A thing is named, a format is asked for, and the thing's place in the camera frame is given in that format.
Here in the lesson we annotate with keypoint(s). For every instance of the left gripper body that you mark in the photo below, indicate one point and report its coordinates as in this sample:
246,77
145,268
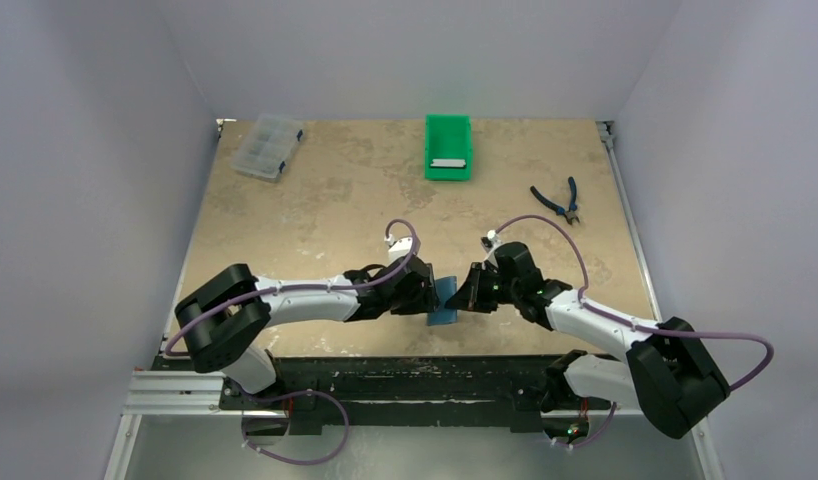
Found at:
418,301

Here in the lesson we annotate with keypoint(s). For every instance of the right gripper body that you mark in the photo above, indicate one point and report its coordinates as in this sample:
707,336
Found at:
479,288

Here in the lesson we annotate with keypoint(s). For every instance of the blue card holder wallet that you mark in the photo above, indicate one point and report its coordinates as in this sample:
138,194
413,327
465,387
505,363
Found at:
446,288

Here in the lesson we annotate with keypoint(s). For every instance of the stack of credit cards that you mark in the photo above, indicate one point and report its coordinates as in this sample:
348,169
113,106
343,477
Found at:
448,163

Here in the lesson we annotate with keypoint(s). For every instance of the green plastic bin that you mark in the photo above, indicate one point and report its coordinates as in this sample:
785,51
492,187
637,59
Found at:
448,136

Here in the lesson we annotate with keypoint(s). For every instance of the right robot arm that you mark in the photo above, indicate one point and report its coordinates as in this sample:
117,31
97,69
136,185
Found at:
661,369

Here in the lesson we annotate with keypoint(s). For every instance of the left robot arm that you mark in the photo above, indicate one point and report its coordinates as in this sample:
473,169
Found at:
220,321

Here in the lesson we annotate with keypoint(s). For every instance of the clear plastic organizer box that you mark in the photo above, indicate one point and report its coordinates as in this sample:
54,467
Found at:
268,147

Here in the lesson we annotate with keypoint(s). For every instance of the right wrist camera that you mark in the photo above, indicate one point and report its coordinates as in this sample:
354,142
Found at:
490,241

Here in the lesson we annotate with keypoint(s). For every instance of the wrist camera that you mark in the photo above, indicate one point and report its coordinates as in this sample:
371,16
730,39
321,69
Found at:
490,241
398,248

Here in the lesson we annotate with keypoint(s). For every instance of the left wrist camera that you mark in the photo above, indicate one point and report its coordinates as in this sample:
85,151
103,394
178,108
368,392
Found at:
398,248

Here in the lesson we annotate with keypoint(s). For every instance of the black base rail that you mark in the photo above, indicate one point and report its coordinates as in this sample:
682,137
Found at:
507,391

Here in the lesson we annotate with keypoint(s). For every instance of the aluminium frame rail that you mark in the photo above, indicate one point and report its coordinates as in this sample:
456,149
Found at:
173,393

